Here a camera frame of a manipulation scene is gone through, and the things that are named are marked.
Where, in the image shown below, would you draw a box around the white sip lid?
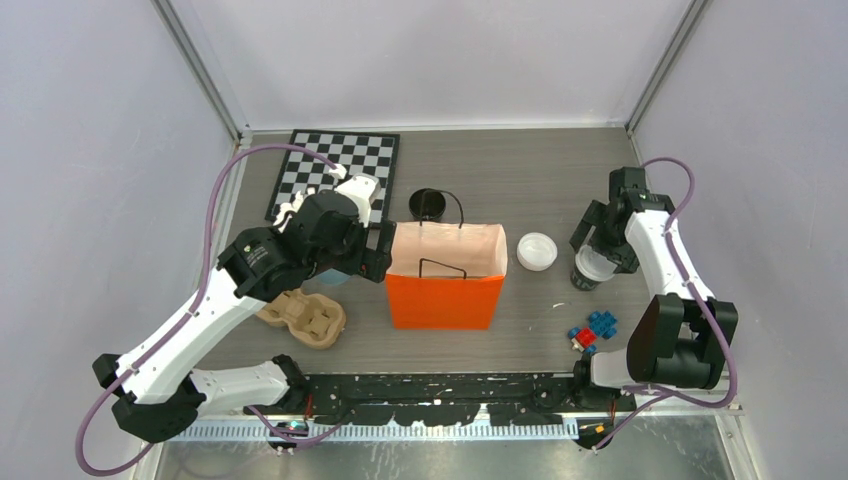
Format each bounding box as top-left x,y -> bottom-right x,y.
575,244 -> 617,283

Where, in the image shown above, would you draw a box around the black paper cup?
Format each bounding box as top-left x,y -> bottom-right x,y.
570,266 -> 603,291
408,188 -> 447,222

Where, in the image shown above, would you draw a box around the tan cardboard cup carrier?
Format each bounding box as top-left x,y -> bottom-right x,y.
256,289 -> 347,350

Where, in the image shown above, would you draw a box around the red blue toy blocks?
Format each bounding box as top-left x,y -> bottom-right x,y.
567,311 -> 618,355

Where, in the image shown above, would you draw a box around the orange paper bag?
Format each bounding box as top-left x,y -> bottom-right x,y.
385,217 -> 509,330

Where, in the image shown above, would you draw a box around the black white chessboard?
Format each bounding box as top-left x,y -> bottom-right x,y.
266,129 -> 401,227

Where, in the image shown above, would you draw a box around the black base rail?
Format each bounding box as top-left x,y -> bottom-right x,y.
241,372 -> 637,429

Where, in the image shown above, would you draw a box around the white cup lid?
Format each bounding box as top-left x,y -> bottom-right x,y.
517,232 -> 558,272

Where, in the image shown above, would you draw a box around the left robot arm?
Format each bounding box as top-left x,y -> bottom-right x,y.
93,190 -> 397,443

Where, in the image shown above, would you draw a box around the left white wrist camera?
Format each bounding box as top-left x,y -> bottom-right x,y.
329,164 -> 382,227

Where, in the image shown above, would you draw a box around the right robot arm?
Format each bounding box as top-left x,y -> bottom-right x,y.
568,167 -> 738,411

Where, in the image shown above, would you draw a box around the light blue cup holder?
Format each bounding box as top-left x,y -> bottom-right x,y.
315,268 -> 351,286

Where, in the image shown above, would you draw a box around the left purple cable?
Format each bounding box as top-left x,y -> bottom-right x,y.
74,143 -> 346,478

